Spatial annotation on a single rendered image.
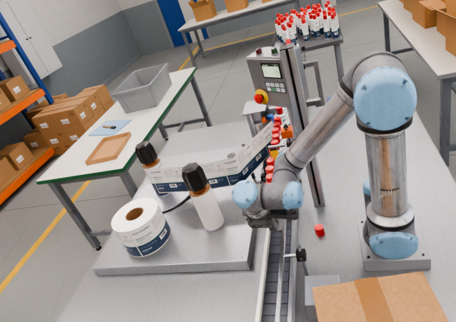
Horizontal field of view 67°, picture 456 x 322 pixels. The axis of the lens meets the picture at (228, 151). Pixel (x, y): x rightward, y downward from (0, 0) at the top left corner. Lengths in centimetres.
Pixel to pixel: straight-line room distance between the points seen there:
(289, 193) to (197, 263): 54
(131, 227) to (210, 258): 33
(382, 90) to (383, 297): 43
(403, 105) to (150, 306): 106
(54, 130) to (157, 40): 503
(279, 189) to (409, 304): 40
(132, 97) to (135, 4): 651
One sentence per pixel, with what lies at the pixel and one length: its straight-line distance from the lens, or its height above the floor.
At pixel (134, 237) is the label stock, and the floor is 99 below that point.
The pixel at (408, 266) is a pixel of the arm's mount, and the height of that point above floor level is 85.
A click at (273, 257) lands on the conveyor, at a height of 88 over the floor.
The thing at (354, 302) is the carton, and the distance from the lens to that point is 84.
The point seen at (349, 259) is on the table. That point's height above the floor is 83.
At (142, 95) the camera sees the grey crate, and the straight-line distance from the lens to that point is 318.
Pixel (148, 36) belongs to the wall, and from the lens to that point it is 968.
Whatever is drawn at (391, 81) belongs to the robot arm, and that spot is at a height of 151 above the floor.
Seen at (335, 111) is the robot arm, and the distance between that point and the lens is 95.
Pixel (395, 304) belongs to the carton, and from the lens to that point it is 84.
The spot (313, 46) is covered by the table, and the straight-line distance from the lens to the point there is 321.
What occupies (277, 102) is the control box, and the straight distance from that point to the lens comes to 125.
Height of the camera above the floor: 182
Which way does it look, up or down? 30 degrees down
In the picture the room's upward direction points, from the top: 19 degrees counter-clockwise
